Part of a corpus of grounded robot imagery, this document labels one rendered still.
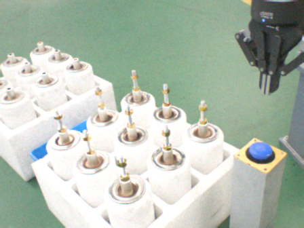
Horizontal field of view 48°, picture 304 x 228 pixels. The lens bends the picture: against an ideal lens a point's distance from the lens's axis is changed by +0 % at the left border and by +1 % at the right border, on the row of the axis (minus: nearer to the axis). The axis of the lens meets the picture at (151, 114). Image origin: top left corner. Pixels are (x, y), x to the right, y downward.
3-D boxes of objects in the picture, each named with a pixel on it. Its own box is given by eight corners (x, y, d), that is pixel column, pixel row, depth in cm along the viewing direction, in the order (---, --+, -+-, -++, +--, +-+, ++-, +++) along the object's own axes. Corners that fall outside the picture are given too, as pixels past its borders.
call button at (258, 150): (256, 146, 66) (257, 138, 65) (275, 155, 63) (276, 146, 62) (244, 157, 64) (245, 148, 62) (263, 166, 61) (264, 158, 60)
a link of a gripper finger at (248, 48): (247, 26, 54) (269, 56, 54) (240, 32, 56) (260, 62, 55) (237, 31, 53) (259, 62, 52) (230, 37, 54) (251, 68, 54)
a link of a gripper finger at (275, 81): (270, 63, 52) (267, 91, 55) (288, 68, 50) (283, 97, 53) (275, 59, 52) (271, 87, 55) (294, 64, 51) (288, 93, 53)
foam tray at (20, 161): (64, 91, 152) (53, 55, 142) (119, 124, 128) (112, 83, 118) (-22, 134, 131) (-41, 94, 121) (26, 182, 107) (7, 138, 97)
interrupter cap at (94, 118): (85, 117, 90) (85, 115, 90) (111, 107, 93) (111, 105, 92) (96, 131, 85) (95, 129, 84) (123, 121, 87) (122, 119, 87)
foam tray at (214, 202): (147, 142, 118) (142, 99, 108) (243, 201, 93) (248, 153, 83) (49, 209, 98) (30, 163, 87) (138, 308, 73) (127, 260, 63)
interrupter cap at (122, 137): (148, 146, 78) (148, 144, 78) (116, 148, 78) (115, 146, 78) (148, 126, 84) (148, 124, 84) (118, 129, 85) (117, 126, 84)
